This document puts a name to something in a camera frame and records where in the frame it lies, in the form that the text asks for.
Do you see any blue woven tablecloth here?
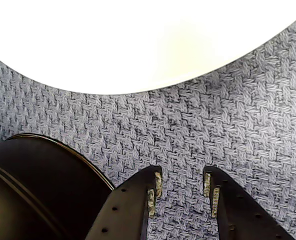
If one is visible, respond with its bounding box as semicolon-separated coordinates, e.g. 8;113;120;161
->
0;9;296;240

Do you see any black metal bucket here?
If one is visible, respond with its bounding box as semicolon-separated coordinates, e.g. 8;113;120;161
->
0;133;116;240

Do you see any white round plate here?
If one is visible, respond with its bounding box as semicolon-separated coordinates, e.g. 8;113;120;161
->
0;0;296;96

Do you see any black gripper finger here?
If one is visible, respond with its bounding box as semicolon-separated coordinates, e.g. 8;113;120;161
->
202;165;296;240
86;164;163;240

